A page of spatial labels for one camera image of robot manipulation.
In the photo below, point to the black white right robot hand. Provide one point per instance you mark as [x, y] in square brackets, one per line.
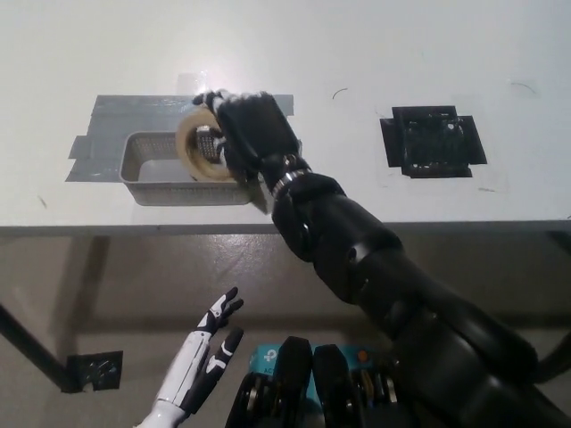
[254, 125]

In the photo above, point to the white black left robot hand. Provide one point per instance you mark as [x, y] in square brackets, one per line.
[192, 361]

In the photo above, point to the beige masking tape roll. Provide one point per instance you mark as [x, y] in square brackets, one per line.
[182, 142]

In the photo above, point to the black robot torso teal top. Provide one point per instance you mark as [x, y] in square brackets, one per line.
[294, 365]

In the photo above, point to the black tape square patch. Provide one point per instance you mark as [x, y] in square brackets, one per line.
[432, 142]

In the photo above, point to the small grey perforated plastic basket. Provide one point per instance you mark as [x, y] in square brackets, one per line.
[178, 194]

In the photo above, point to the black table foot plate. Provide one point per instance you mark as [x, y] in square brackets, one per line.
[82, 370]

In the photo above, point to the black metal table leg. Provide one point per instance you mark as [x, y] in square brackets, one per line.
[555, 356]
[33, 348]

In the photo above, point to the grey duct tape patch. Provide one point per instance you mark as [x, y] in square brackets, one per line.
[125, 111]

